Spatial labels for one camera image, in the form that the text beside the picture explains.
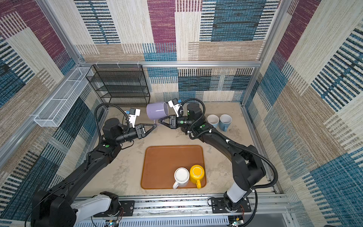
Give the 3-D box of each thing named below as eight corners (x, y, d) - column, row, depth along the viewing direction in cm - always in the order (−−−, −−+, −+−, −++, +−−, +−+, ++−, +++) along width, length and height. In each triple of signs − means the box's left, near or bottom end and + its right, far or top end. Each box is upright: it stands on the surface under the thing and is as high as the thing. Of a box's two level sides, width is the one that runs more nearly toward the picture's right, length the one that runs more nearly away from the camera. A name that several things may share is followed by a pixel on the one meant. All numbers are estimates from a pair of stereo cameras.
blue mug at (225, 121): (218, 132, 105) (220, 124, 96) (216, 123, 110) (218, 114, 102) (229, 132, 105) (233, 124, 96) (227, 123, 110) (230, 114, 102)
